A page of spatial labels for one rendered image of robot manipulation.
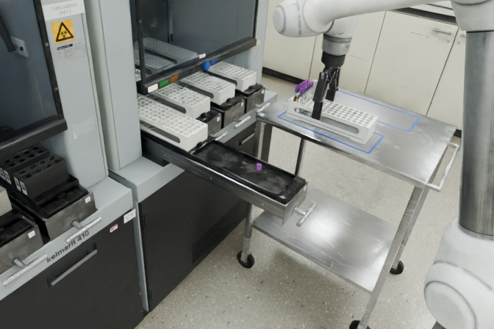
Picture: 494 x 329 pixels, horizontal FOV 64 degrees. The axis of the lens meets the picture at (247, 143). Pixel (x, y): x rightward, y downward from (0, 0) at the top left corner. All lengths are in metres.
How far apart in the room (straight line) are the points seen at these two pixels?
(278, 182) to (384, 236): 0.82
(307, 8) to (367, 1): 0.16
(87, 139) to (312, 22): 0.68
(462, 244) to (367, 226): 1.03
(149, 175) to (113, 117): 0.21
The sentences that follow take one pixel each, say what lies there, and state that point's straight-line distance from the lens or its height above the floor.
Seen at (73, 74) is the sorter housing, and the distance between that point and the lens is 1.05.
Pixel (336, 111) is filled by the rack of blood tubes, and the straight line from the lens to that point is 1.38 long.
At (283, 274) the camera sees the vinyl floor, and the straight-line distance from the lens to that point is 1.94.
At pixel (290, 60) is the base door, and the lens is 3.64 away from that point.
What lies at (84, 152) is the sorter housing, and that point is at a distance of 1.15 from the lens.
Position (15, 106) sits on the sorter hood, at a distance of 0.98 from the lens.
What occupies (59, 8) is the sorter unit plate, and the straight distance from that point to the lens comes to 0.99.
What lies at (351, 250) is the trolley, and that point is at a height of 0.28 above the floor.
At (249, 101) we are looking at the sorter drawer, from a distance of 1.57.
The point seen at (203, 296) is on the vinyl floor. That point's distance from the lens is 1.84.
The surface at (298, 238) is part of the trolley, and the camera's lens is 1.71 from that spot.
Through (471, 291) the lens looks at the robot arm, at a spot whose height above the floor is 0.92.
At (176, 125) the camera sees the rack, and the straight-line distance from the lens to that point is 1.24.
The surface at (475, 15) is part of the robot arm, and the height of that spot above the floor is 1.35.
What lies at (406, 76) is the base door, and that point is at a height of 0.37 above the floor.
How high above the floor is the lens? 1.50
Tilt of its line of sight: 33 degrees down
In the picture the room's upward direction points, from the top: 5 degrees clockwise
